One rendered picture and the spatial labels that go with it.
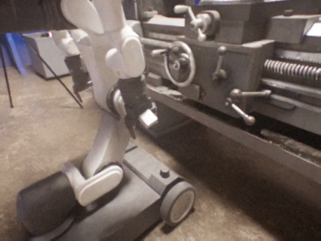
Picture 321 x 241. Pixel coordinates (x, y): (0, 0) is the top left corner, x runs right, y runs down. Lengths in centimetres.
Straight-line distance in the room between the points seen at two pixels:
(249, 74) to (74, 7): 62
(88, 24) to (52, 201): 63
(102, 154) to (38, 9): 56
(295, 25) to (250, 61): 18
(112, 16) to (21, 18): 25
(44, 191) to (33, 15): 59
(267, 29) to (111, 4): 61
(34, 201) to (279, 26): 107
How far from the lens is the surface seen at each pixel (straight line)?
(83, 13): 75
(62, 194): 96
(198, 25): 88
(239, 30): 88
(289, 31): 95
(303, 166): 90
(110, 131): 94
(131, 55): 61
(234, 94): 77
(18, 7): 72
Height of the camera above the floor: 95
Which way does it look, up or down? 27 degrees down
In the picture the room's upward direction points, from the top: 3 degrees counter-clockwise
